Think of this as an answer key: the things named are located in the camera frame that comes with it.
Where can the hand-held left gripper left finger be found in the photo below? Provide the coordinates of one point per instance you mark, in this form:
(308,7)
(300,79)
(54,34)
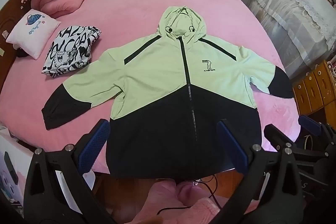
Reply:
(98,140)

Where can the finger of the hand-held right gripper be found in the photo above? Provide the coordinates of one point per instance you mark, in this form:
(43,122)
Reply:
(309,123)
(275,134)

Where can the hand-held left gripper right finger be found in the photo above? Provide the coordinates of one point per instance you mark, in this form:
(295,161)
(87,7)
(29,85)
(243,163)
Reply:
(231,142)

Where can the green and black hooded jacket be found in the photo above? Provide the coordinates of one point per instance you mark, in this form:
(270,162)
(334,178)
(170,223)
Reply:
(157,56)

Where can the wooden drawer cabinet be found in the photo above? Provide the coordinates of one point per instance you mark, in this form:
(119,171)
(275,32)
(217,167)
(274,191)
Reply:
(315,87)

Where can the person's pink trousers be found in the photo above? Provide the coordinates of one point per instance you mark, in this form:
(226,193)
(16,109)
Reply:
(199,211)

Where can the black white printed folded garment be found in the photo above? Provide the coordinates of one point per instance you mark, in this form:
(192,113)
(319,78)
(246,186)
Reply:
(71,50)

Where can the lace-covered furniture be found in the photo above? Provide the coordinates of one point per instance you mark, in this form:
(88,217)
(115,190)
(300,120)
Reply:
(283,3)

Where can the white cartoon print cushion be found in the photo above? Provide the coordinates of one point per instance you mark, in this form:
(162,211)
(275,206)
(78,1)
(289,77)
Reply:
(31,29)

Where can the pink plush bed blanket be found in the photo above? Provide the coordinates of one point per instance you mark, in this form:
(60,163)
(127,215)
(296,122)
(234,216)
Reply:
(131,3)

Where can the wooden headboard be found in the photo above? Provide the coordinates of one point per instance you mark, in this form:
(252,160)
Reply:
(10,14)

